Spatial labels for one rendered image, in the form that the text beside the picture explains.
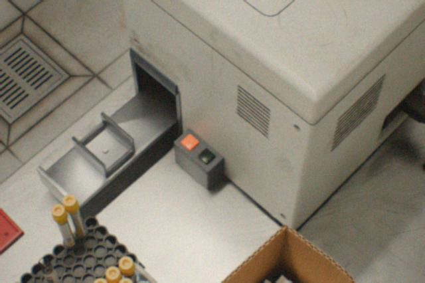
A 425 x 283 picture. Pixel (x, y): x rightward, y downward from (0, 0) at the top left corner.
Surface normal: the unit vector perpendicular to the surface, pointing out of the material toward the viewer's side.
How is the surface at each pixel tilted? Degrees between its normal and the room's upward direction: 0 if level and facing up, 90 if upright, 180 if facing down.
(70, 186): 0
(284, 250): 89
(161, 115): 0
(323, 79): 0
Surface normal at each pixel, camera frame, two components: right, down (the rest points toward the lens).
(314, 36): 0.00, -0.50
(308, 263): -0.67, 0.63
